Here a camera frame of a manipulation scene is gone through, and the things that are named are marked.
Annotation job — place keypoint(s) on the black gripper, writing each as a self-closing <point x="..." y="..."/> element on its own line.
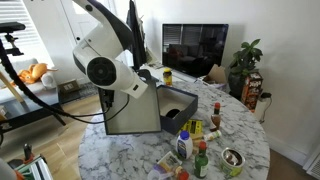
<point x="107" y="98"/>

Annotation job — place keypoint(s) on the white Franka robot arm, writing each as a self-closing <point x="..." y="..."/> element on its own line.
<point x="106" y="63"/>

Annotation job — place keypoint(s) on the small brown cardboard box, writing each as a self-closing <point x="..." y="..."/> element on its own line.
<point x="69" y="86"/>

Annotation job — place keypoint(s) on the blue shoe box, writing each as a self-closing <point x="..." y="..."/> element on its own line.
<point x="180" y="123"/>

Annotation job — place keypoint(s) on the small jar red lid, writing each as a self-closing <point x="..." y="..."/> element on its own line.
<point x="181" y="174"/>

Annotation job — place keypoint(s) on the open cardboard box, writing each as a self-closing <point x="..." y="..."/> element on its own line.
<point x="216" y="75"/>

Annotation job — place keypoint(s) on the orange Jenga box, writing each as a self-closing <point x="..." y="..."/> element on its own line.
<point x="251" y="90"/>

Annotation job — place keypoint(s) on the grey patterned rug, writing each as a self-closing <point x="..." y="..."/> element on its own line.
<point x="88" y="89"/>

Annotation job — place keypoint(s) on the white TV stand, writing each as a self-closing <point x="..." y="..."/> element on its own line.
<point x="156" y="71"/>

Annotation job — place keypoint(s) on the yellow cap vitamin bottle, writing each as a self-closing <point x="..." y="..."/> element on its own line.
<point x="167" y="78"/>

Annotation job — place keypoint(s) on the black low table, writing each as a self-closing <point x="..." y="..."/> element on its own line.
<point x="30" y="115"/>

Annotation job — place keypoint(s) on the orange plush toy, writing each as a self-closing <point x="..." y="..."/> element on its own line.
<point x="31" y="73"/>

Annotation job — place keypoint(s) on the grey sofa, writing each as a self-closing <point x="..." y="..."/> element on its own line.
<point x="20" y="91"/>

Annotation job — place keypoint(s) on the boxed item with label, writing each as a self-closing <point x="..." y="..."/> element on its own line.
<point x="169" y="161"/>

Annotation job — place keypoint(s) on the yellow snack packet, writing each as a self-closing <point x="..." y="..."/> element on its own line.
<point x="192" y="126"/>

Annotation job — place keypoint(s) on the small clear plastic cup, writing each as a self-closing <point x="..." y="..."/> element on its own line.
<point x="156" y="174"/>

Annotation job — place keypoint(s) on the white bottle blue cap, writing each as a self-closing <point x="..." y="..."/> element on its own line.
<point x="184" y="146"/>

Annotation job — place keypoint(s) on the wooden stand leg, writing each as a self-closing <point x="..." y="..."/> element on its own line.
<point x="11" y="87"/>

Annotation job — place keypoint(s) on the small wooden block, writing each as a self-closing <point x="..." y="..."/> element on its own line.
<point x="196" y="146"/>
<point x="196" y="136"/>

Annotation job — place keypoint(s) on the red black clamp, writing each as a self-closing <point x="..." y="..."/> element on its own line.
<point x="27" y="153"/>

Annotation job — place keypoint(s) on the black flat television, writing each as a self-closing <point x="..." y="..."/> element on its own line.
<point x="195" y="50"/>

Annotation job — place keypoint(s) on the brown hot sauce bottle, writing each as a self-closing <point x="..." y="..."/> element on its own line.
<point x="215" y="118"/>

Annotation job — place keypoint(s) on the small white tube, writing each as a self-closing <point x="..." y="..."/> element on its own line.
<point x="212" y="135"/>

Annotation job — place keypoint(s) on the green glass bottle red cap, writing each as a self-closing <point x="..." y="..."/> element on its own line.
<point x="201" y="163"/>

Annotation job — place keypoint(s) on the white window blinds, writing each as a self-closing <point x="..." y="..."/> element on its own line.
<point x="23" y="20"/>

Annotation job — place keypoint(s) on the open green tin can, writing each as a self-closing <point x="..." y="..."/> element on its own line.
<point x="232" y="163"/>

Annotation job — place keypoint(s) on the green potted plant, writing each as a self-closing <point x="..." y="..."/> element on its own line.
<point x="245" y="63"/>

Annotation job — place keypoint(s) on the white floor appliance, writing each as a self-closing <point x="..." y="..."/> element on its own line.
<point x="261" y="108"/>

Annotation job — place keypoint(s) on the aluminium frame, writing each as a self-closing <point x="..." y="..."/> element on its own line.
<point x="36" y="168"/>

